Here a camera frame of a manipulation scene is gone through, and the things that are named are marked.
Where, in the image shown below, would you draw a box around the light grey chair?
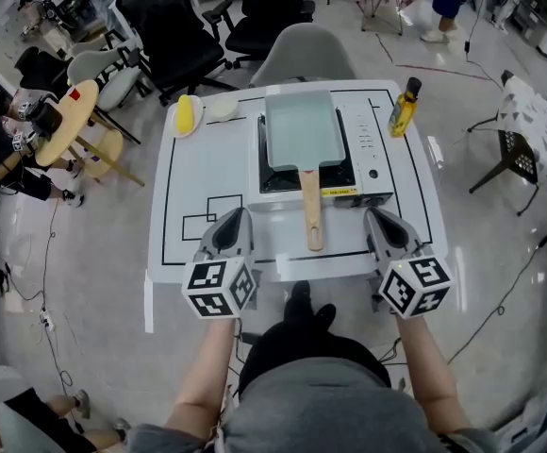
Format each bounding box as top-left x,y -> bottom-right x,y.
65,46 -> 155,113

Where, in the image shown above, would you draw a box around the person's left forearm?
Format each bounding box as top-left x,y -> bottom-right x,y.
163,316 -> 237,441

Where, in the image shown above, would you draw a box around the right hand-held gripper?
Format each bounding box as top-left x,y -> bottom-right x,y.
362,206 -> 455,321

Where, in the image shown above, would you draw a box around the white oval plate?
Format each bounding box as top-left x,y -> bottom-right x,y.
166,93 -> 206,140

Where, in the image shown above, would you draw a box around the white power strip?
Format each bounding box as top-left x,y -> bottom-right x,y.
39,305 -> 57,333

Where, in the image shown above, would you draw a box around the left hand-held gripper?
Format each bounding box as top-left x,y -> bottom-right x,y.
181,206 -> 258,321

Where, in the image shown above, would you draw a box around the yellow oil bottle black cap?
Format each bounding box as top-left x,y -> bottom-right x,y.
386,76 -> 423,139

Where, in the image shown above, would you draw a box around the black mesh office chair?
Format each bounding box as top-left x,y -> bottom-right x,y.
111,0 -> 238,107

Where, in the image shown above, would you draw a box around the person's right forearm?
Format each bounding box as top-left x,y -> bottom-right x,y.
394,312 -> 473,436

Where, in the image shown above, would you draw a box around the yellow rolled omelette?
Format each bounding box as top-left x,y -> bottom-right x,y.
175,94 -> 196,132

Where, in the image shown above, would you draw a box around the light blue pan wooden handle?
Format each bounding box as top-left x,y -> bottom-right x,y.
263,89 -> 350,253

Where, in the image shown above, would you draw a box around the white portable gas stove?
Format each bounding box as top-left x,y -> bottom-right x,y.
246,105 -> 396,215

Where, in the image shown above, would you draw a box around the person's grey shirt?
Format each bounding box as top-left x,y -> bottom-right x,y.
125,355 -> 502,453

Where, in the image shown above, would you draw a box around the person's black trousers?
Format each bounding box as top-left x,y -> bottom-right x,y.
237,279 -> 393,398

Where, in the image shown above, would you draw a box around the small white round dish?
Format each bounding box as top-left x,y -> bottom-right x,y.
205,93 -> 240,124

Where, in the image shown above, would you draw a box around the round wooden side table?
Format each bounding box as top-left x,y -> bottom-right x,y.
33,78 -> 146,189

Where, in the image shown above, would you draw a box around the black floor cable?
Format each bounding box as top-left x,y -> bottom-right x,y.
0,195 -> 75,395
445,227 -> 547,366

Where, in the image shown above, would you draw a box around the black table triangle-print cloth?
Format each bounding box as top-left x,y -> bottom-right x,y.
468,69 -> 547,218

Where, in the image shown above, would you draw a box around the grey shell chair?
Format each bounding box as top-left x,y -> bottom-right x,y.
248,22 -> 357,90

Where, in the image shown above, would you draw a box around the round wooden stool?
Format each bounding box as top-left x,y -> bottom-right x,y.
72,128 -> 125,179

